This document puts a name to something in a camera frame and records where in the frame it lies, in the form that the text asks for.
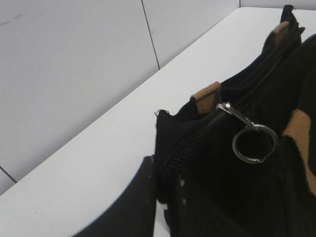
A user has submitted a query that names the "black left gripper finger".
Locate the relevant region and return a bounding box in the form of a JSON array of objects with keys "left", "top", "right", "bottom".
[{"left": 75, "top": 156, "right": 157, "bottom": 237}]

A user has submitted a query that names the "black canvas tote bag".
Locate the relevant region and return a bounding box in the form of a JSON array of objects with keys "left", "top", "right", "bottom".
[{"left": 154, "top": 5, "right": 316, "bottom": 237}]

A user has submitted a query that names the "metal zipper pull with ring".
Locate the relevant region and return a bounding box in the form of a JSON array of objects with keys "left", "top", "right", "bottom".
[{"left": 216, "top": 102, "right": 279, "bottom": 164}]

